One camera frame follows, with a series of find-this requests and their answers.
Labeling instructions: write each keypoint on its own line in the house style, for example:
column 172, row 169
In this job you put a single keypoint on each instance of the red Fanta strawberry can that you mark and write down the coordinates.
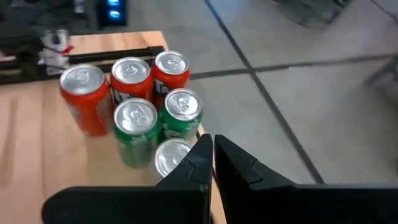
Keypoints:
column 171, row 71
column 84, row 99
column 130, row 81

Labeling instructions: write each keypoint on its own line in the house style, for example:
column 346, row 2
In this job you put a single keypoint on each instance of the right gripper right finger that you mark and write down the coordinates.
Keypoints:
column 295, row 205

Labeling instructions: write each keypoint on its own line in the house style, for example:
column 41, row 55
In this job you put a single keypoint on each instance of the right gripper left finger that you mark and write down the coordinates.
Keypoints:
column 130, row 205

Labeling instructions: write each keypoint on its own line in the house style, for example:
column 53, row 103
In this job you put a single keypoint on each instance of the green Sprite can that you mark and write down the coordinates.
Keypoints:
column 135, row 130
column 182, row 112

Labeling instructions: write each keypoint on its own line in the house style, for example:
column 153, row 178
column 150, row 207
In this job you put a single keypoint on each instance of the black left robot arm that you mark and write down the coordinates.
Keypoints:
column 18, row 34

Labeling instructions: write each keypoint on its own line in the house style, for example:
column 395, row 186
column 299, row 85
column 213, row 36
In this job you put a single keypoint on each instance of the silver metal bracket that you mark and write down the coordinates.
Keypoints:
column 54, row 59

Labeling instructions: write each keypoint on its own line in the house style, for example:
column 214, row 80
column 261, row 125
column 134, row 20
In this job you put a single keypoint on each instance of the silver Diet Coke can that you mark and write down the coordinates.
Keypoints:
column 169, row 155

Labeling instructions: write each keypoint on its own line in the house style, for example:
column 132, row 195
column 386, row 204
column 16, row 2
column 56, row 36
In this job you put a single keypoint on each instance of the black device blue light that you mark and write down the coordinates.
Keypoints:
column 113, row 14

